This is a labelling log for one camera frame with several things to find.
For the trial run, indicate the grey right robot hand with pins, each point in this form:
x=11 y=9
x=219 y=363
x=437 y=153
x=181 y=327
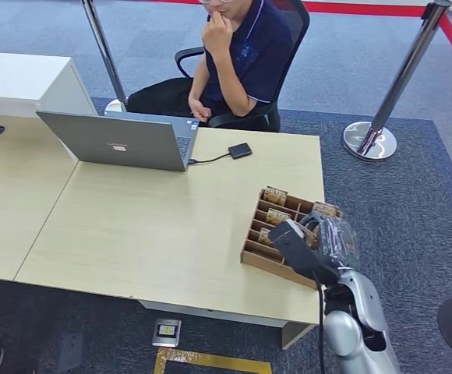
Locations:
x=338 y=242

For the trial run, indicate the brown hotel key card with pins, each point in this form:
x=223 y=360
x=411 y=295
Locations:
x=310 y=238
x=274 y=195
x=277 y=217
x=264 y=237
x=326 y=209

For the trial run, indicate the wooden card holder box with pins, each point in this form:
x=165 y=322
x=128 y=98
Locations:
x=261 y=255

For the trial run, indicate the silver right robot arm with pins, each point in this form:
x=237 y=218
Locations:
x=360 y=325

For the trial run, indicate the person's right forearm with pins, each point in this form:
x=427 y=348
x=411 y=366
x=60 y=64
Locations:
x=199 y=82

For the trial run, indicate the person's left forearm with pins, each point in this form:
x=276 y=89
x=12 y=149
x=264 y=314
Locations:
x=232 y=85

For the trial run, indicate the person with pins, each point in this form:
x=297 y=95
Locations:
x=257 y=57

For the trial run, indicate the person's right hand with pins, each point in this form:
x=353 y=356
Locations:
x=200 y=111

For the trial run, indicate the person's hand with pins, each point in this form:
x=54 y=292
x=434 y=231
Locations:
x=200 y=111
x=216 y=32

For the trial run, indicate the person's left hand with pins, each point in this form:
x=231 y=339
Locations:
x=216 y=32

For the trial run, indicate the black external drive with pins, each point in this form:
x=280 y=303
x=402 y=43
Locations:
x=240 y=150

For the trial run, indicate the chrome stanchion with round base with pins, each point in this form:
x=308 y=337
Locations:
x=401 y=77
x=103 y=49

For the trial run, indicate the black office chair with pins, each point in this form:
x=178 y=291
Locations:
x=298 y=26

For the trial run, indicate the long red barrier belt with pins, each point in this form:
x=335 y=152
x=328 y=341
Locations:
x=366 y=9

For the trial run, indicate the silver floor socket box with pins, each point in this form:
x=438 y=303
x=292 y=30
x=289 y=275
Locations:
x=166 y=332

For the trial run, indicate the grey laptop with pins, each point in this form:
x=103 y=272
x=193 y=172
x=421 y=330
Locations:
x=113 y=142

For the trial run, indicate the dark floor plate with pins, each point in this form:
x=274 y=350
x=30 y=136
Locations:
x=70 y=352

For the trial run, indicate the white cabinet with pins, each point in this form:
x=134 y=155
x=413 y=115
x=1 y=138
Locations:
x=19 y=77

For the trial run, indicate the dark right wrist camera box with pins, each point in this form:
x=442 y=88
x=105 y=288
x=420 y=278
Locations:
x=294 y=250

